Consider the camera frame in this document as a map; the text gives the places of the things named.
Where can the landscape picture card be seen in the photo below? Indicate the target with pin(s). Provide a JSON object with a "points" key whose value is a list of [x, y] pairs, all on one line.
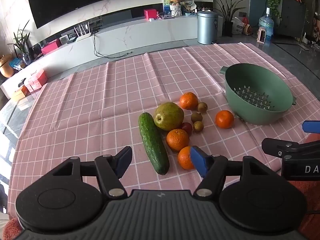
{"points": [[165, 5]]}

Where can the red tomato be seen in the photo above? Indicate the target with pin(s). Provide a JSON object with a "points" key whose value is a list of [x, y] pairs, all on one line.
{"points": [[187, 128]]}

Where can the black television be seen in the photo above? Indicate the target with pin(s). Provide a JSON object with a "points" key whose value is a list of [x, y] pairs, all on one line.
{"points": [[75, 0]]}

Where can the orange gourd ornament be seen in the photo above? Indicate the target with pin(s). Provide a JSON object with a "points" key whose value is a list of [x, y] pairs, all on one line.
{"points": [[6, 67]]}

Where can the dark grey cabinet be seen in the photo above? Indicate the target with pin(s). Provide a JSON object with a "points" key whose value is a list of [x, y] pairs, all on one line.
{"points": [[292, 15]]}

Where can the small pink white heater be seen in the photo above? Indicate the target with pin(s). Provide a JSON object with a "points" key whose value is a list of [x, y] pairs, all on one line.
{"points": [[262, 35]]}

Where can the white tv cabinet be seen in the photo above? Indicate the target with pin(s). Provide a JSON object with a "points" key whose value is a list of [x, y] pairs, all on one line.
{"points": [[140, 35]]}

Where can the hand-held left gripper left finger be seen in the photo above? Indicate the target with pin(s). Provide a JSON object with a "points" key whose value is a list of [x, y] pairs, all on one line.
{"points": [[125, 158]]}

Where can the yellow-green pear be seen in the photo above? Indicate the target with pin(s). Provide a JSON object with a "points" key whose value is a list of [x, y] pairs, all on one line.
{"points": [[168, 116]]}

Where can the grey metal trash can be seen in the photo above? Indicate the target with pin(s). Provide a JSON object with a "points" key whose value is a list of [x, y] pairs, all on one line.
{"points": [[207, 27]]}

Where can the blue water bottle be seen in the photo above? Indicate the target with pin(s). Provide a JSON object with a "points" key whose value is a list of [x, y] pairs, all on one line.
{"points": [[267, 25]]}

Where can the white plastic bag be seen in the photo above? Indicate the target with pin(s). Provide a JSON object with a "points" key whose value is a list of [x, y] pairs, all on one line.
{"points": [[237, 26]]}

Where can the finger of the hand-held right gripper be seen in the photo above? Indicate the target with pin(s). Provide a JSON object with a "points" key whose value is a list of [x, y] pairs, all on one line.
{"points": [[311, 126], [277, 147]]}

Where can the green colander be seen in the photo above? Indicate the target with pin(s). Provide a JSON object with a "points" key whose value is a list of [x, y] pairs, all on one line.
{"points": [[250, 110]]}

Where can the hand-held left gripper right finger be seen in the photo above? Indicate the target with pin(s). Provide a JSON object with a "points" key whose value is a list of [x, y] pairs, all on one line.
{"points": [[198, 161]]}

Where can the stack of red boxes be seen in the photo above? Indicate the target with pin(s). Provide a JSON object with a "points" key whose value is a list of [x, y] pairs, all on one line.
{"points": [[37, 80]]}

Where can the potted leafy plant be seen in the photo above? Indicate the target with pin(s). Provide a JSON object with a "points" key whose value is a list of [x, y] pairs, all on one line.
{"points": [[22, 45]]}

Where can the pink box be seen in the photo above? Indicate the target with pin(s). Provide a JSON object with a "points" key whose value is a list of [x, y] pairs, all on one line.
{"points": [[51, 47]]}

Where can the green cucumber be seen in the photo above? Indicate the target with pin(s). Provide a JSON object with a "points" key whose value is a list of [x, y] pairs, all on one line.
{"points": [[152, 142]]}

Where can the round decorative fan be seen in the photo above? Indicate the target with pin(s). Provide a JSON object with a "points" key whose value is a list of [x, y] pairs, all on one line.
{"points": [[187, 0]]}

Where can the orange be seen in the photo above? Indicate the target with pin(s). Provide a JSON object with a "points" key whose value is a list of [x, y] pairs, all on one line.
{"points": [[224, 119], [177, 139], [183, 158], [188, 100]]}

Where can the potted plant in black pot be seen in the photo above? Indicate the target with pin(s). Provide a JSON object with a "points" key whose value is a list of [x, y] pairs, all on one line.
{"points": [[228, 27]]}

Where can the white router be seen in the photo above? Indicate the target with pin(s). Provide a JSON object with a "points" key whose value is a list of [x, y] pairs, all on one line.
{"points": [[83, 36]]}

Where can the red fleece clothing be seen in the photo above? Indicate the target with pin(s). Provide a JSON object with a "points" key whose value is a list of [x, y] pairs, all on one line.
{"points": [[310, 200]]}

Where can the red box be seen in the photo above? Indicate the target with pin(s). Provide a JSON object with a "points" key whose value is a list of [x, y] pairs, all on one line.
{"points": [[150, 14]]}

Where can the pink checked tablecloth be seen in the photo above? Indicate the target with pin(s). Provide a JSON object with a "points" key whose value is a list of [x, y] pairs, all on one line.
{"points": [[100, 92]]}

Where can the brown teddy bear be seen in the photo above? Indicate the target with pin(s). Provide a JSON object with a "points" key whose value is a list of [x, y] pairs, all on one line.
{"points": [[175, 3]]}

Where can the small brown kiwi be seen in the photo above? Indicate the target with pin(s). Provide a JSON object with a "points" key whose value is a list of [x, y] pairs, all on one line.
{"points": [[198, 126], [196, 117], [202, 107]]}

